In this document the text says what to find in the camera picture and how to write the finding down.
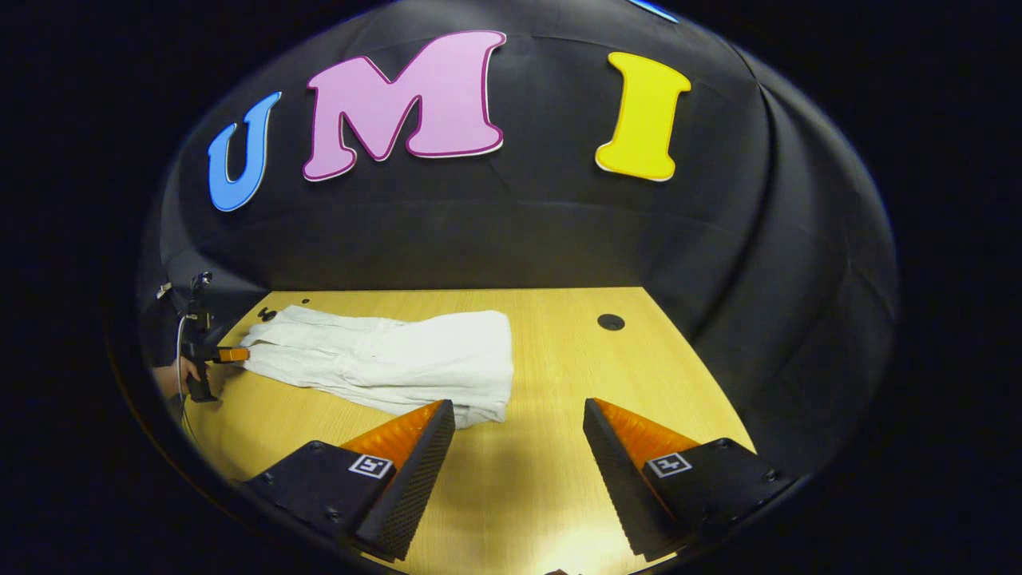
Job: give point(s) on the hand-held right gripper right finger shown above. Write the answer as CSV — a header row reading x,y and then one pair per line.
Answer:
x,y
623,487

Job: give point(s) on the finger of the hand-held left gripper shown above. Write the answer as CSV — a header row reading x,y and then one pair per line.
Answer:
x,y
233,354

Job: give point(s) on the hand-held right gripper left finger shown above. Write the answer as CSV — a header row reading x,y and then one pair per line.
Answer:
x,y
411,487

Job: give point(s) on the white jeans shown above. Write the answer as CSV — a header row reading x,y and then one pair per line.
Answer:
x,y
399,351

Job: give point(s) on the silver clip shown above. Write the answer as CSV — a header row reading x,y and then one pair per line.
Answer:
x,y
164,289

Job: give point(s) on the black backdrop cloth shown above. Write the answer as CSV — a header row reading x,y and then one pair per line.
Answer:
x,y
559,231

